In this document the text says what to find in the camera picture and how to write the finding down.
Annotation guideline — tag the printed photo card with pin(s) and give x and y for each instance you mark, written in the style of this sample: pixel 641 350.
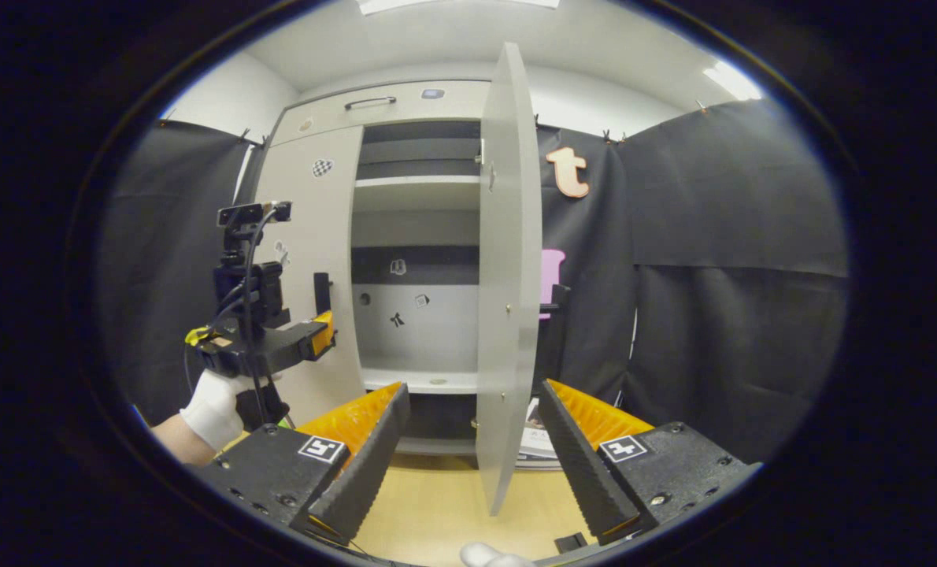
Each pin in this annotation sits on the printed photo card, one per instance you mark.
pixel 535 441

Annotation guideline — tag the black backdrop cloth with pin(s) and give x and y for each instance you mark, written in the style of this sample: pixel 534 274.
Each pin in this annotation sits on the black backdrop cloth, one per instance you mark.
pixel 712 236

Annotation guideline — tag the grey shoe cabinet door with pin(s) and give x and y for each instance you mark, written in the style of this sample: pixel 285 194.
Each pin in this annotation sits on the grey shoe cabinet door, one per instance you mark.
pixel 319 236
pixel 508 276

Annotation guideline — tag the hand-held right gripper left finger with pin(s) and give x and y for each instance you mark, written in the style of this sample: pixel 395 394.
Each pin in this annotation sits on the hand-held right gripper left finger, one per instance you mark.
pixel 366 472

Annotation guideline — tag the large ceiling light panel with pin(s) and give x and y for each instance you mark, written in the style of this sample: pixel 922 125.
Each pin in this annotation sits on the large ceiling light panel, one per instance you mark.
pixel 453 5

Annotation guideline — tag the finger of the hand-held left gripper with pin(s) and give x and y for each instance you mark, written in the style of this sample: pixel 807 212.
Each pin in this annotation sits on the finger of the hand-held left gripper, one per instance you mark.
pixel 323 335

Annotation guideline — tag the white cabinet shelf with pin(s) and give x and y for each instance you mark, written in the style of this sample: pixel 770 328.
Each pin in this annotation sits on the white cabinet shelf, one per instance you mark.
pixel 413 380
pixel 417 193

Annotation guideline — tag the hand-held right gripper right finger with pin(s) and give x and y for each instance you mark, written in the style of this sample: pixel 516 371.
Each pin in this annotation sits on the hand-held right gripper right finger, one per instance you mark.
pixel 579 472

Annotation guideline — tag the narrow ceiling light panel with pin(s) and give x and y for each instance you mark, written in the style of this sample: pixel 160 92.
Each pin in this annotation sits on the narrow ceiling light panel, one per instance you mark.
pixel 732 80

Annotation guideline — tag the grey double-door shoe cabinet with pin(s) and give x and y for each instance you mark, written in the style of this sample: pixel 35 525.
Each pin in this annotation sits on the grey double-door shoe cabinet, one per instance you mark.
pixel 429 331

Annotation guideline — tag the grey cabinet drawer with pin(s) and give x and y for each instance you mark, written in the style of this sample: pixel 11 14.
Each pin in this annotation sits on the grey cabinet drawer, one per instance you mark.
pixel 453 106

